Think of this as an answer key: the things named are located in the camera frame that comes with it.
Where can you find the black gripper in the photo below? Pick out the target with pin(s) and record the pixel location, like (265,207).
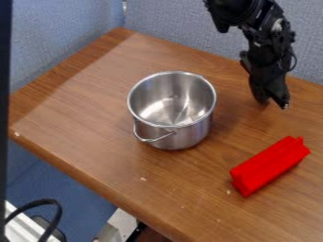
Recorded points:
(268,82)

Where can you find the metal pot with handle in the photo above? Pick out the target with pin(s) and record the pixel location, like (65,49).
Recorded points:
(171,104)

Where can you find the red block object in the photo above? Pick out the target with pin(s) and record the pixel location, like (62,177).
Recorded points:
(269,165)

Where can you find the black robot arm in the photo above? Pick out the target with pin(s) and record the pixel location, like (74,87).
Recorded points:
(270,58)

